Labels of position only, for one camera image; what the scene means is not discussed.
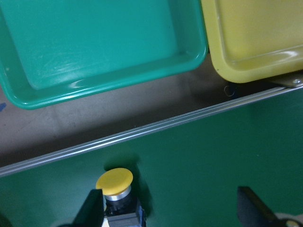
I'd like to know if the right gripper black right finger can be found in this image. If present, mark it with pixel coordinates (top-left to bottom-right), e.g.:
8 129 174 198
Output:
237 186 284 227

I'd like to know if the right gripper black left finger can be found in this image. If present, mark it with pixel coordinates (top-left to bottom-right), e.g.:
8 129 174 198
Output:
71 189 104 227

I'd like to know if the yellow mushroom push button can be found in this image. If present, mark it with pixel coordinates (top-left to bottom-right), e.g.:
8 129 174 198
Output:
96 167 146 227

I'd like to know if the green conveyor belt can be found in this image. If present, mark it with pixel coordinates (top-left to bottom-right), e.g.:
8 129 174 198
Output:
0 87 303 227

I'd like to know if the green plastic tray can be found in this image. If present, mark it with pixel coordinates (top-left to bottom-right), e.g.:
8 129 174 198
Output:
0 0 208 109

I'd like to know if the yellow plastic tray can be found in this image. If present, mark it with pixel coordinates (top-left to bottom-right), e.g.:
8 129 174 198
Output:
202 0 303 83

